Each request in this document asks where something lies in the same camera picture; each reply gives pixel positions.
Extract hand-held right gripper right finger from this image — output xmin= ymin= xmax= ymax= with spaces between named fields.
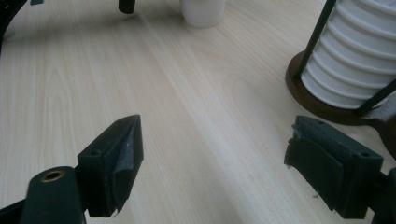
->
xmin=283 ymin=115 xmax=385 ymax=219

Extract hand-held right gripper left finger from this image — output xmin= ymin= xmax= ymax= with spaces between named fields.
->
xmin=77 ymin=114 xmax=145 ymax=218

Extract black wire double cup holder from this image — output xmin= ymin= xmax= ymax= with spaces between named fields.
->
xmin=285 ymin=0 xmax=396 ymax=160

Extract white paper cup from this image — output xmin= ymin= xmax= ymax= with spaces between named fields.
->
xmin=179 ymin=0 xmax=227 ymax=29

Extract short stack of white cups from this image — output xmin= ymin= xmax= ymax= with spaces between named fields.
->
xmin=300 ymin=0 xmax=396 ymax=110

